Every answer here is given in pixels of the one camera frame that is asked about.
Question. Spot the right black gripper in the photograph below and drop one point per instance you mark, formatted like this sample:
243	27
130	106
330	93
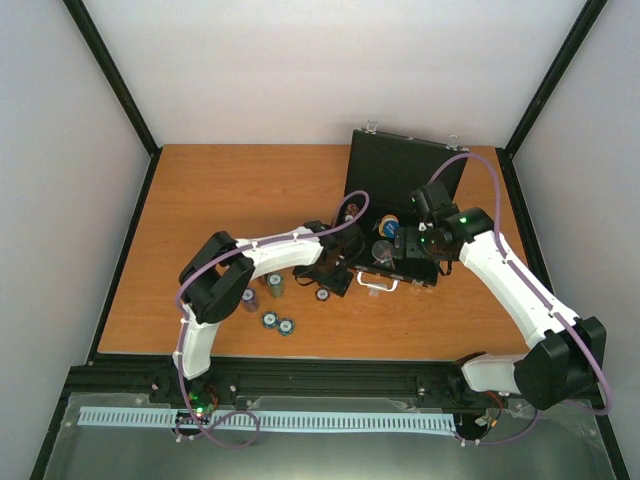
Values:
401	236

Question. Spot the right black frame post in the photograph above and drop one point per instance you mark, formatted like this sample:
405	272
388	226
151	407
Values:
572	43

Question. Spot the blue round blind button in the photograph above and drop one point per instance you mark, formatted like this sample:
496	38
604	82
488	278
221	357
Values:
389	229

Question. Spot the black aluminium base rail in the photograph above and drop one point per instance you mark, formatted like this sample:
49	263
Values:
240	382

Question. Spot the blue short stack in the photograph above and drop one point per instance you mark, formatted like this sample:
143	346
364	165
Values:
286	326
270	320

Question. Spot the purple chip stack lower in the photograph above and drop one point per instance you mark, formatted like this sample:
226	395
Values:
250	301

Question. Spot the blue short stack right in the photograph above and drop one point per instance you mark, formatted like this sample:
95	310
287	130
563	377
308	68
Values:
286	326

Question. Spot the clear round dealer button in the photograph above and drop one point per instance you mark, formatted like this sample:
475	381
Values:
382	247

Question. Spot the green tall chip stack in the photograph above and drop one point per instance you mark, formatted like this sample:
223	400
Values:
275	284

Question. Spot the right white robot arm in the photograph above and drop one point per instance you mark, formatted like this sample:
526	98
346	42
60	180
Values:
565	352

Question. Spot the light blue cable duct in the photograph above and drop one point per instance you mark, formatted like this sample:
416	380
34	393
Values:
271	421

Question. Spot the blue short stack left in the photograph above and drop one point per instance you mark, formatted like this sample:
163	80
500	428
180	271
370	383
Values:
270	320

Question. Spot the brown short stack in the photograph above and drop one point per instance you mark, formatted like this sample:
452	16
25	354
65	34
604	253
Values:
350	212

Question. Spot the black frame post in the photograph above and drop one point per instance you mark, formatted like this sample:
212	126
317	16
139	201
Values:
101	54
572	43

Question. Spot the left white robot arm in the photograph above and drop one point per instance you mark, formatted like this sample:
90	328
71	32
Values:
211	287

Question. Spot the black poker set case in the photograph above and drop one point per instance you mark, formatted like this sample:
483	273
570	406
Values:
389	167

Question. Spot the left black frame post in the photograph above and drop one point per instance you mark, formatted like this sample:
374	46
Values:
101	54

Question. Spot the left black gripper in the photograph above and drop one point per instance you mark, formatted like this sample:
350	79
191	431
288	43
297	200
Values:
339	283

